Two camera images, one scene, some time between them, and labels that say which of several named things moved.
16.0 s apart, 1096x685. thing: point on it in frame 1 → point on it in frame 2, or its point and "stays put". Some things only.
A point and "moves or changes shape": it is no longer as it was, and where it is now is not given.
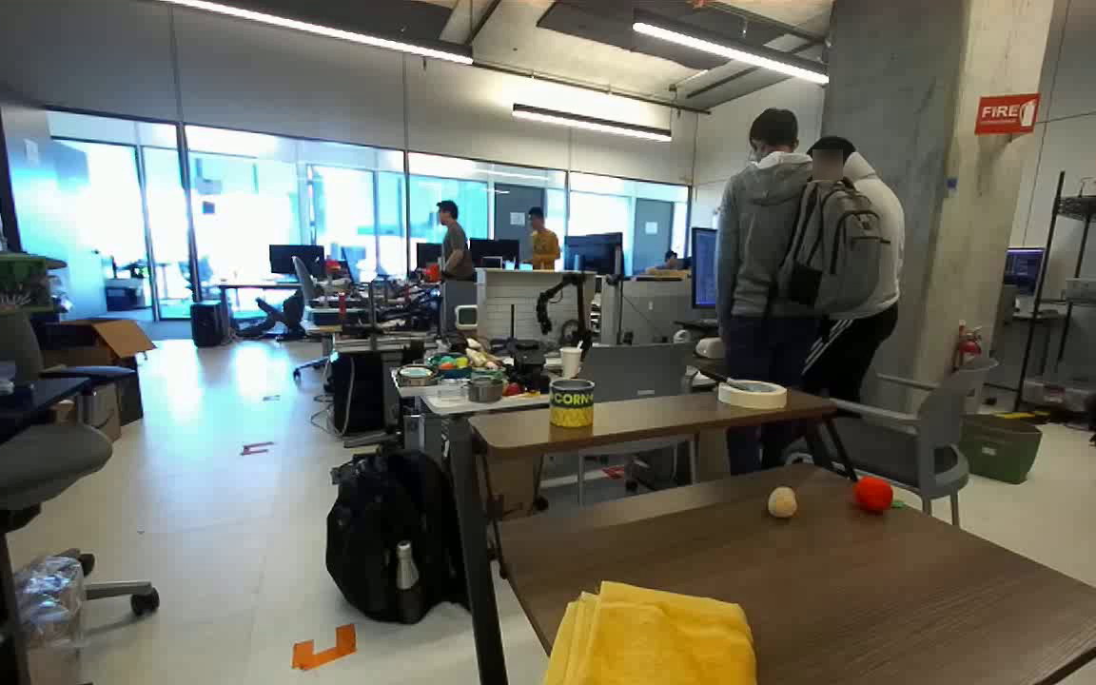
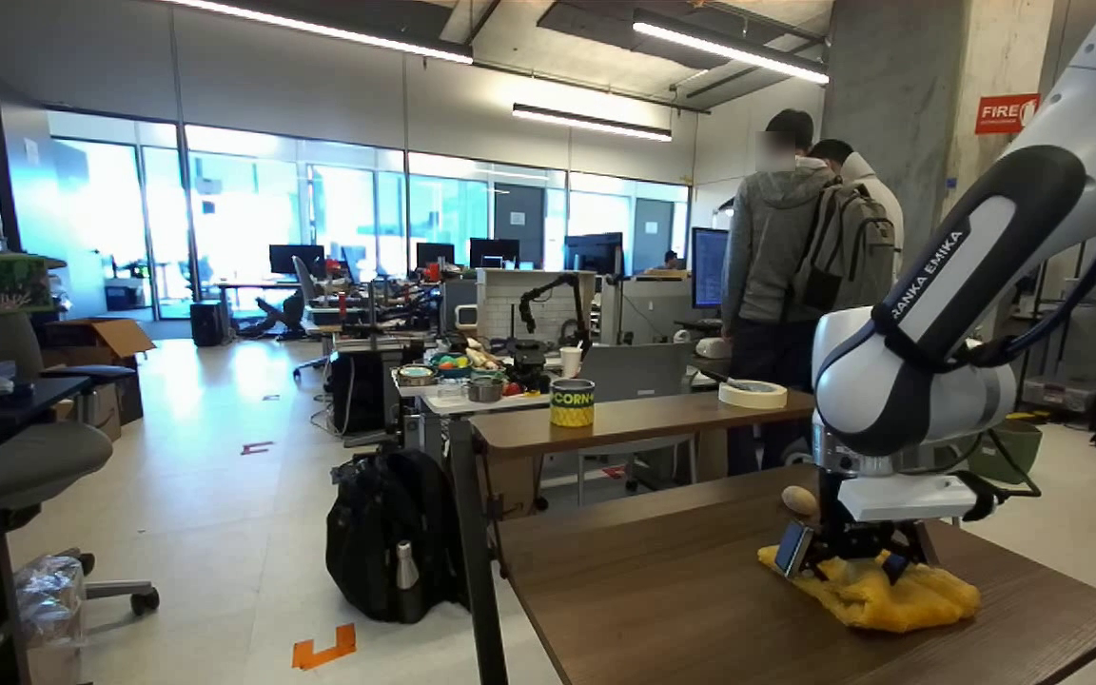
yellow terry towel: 648,638 → 868,595
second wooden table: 483,435 stays put
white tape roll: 752,393 stays put
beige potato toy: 781,501 moves or changes shape
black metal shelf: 1088,340 stays put
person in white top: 859,345 stays put
